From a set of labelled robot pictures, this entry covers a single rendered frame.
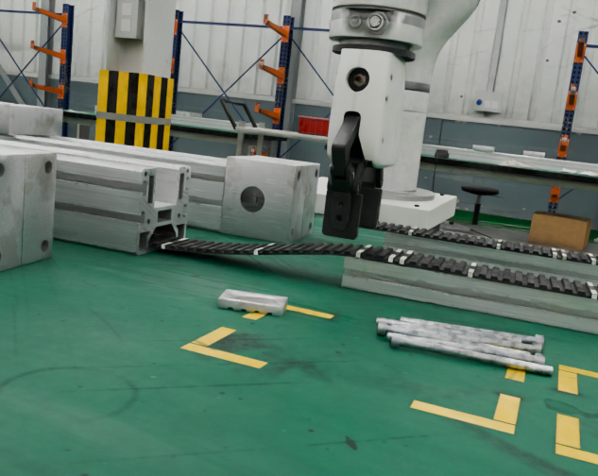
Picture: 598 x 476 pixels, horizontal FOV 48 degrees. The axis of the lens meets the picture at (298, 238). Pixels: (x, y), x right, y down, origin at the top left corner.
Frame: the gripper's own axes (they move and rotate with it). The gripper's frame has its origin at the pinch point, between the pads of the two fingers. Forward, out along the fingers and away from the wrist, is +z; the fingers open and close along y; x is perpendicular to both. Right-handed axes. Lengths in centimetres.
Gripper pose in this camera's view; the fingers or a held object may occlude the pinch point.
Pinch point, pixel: (352, 218)
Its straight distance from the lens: 63.1
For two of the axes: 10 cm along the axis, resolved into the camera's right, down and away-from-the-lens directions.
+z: -1.1, 9.8, 1.7
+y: 3.2, -1.3, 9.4
